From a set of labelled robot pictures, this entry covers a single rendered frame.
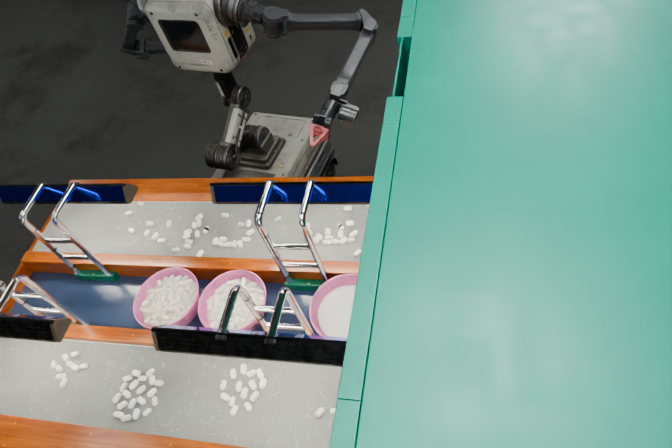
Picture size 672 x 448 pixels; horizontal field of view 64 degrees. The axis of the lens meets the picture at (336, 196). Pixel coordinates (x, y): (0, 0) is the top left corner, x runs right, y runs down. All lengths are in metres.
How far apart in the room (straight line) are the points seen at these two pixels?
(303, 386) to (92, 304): 1.05
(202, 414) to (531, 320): 1.43
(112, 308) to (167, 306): 0.30
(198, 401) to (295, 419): 0.35
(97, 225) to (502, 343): 2.21
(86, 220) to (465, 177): 2.15
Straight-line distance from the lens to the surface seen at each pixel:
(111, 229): 2.63
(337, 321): 1.95
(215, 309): 2.12
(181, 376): 2.06
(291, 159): 2.86
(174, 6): 2.35
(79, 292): 2.59
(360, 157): 3.42
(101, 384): 2.21
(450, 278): 0.75
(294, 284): 2.09
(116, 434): 2.07
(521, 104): 0.97
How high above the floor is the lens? 2.44
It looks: 49 degrees down
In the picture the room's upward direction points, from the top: 19 degrees counter-clockwise
